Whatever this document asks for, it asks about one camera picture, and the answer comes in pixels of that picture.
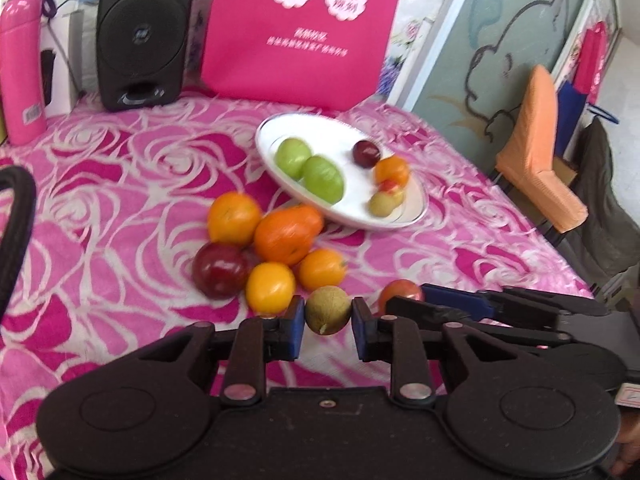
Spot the blue cloth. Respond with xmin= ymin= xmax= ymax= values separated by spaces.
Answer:
xmin=555 ymin=80 xmax=588 ymax=158

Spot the deep orange tangerine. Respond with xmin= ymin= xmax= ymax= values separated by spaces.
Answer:
xmin=254 ymin=205 xmax=325 ymax=267

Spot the magenta tote bag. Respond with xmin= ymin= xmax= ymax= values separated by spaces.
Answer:
xmin=200 ymin=0 xmax=407 ymax=112

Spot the yellow orange citrus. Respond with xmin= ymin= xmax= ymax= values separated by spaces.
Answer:
xmin=246 ymin=262 xmax=297 ymax=315

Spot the large orange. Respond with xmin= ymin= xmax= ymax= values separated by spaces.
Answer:
xmin=375 ymin=156 xmax=411 ymax=187

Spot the oblong green jujube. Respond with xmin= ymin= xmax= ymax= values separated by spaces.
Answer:
xmin=301 ymin=156 xmax=346 ymax=205

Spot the small orange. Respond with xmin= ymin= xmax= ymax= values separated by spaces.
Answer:
xmin=299 ymin=249 xmax=348 ymax=292

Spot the black speaker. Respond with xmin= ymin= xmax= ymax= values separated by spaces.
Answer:
xmin=96 ymin=0 xmax=197 ymax=112

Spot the white carton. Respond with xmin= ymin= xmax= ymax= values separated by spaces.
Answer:
xmin=40 ymin=10 xmax=87 ymax=116

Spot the small dark red plum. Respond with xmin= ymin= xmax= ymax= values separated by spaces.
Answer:
xmin=352 ymin=140 xmax=381 ymax=168

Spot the round green jujube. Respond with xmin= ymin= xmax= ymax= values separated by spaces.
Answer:
xmin=275 ymin=138 xmax=313 ymax=180

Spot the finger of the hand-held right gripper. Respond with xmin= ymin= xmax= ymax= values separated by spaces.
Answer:
xmin=384 ymin=296 xmax=561 ymax=347
xmin=421 ymin=283 xmax=611 ymax=328

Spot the big dark red plum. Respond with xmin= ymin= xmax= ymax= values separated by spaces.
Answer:
xmin=192 ymin=242 xmax=256 ymax=301

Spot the white plate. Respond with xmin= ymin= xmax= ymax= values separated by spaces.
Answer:
xmin=255 ymin=113 xmax=430 ymax=231

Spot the pink rose tablecloth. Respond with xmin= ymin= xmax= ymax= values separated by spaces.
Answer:
xmin=0 ymin=90 xmax=596 ymax=480

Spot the bright red plum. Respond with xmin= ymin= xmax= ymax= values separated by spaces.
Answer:
xmin=378 ymin=280 xmax=425 ymax=313

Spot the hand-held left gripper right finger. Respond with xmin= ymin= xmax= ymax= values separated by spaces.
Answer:
xmin=351 ymin=297 xmax=531 ymax=407

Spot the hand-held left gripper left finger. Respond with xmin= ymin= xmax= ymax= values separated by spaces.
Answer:
xmin=135 ymin=295 xmax=306 ymax=407

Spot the dark green jacket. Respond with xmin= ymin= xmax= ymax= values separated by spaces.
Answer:
xmin=562 ymin=117 xmax=640 ymax=293

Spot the black strap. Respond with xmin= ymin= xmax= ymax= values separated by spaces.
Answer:
xmin=0 ymin=165 xmax=37 ymax=323

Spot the orange covered chair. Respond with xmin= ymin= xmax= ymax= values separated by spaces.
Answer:
xmin=492 ymin=64 xmax=590 ymax=241

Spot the medium orange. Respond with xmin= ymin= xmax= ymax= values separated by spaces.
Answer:
xmin=207 ymin=192 xmax=263 ymax=247

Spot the pink thermos bottle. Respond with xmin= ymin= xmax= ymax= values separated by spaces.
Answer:
xmin=0 ymin=0 xmax=48 ymax=147

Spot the magenta fabric item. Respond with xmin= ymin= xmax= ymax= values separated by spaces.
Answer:
xmin=572 ymin=22 xmax=608 ymax=106

